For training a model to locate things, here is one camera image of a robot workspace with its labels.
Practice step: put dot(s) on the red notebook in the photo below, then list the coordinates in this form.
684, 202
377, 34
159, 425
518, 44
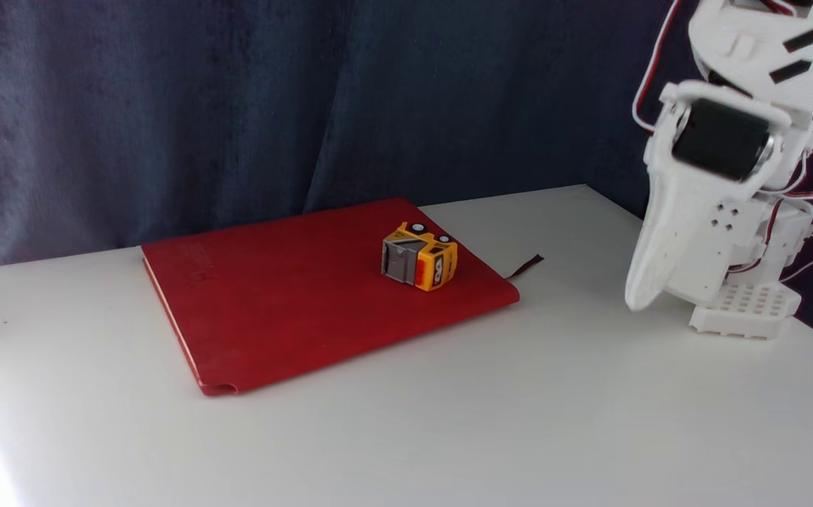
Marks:
294, 303

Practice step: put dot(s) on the dark blue curtain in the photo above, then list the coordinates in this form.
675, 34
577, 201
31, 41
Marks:
167, 105

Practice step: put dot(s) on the dark red bookmark ribbon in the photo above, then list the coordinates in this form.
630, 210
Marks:
525, 266

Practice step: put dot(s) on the yellow grey toy truck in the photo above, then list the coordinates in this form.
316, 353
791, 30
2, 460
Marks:
424, 264

